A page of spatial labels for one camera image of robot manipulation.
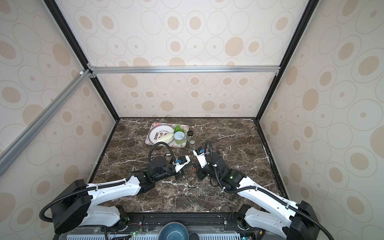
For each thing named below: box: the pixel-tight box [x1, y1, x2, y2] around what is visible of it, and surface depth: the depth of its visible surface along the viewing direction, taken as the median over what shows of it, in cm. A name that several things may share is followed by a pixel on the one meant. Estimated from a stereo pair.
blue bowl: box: [158, 221, 190, 240], surface depth 70 cm
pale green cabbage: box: [157, 132, 175, 144], surface depth 105 cm
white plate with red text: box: [148, 124, 175, 145], surface depth 111 cm
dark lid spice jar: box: [187, 130, 194, 140], surface depth 101 cm
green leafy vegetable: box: [174, 125, 185, 134], surface depth 105 cm
